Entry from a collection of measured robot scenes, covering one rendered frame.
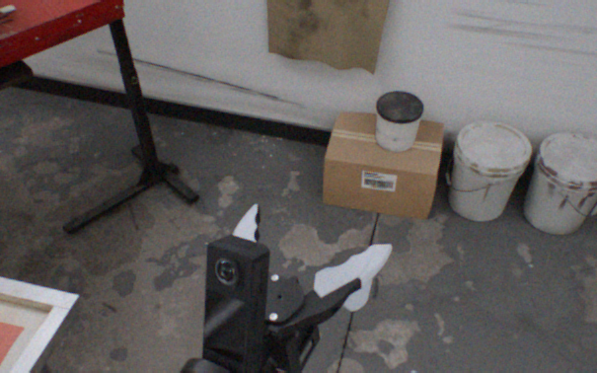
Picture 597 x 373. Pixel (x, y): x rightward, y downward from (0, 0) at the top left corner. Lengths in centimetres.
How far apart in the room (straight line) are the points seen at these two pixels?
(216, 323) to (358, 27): 227
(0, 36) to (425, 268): 182
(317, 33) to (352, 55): 18
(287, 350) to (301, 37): 230
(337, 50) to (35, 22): 123
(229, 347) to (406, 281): 217
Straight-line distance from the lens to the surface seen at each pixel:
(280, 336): 53
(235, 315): 48
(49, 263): 288
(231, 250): 47
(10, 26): 216
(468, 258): 278
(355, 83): 290
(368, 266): 55
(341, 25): 266
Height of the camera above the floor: 213
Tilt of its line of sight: 47 degrees down
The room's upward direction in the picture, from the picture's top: straight up
